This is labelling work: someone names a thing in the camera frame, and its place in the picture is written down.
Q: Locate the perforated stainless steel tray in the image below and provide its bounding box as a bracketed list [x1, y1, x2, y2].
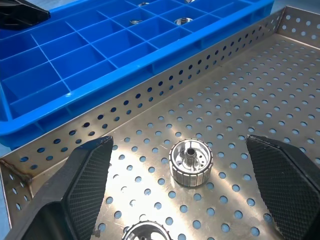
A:
[0, 6, 320, 240]

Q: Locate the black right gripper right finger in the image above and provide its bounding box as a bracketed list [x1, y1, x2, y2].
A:
[245, 134, 320, 240]

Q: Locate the blue compartment tray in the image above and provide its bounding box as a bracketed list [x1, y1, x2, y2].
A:
[0, 0, 275, 151]

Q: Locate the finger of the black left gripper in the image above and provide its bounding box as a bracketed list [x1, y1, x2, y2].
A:
[0, 0, 52, 31]

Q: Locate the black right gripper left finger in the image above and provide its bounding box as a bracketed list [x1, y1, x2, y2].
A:
[4, 135, 115, 240]

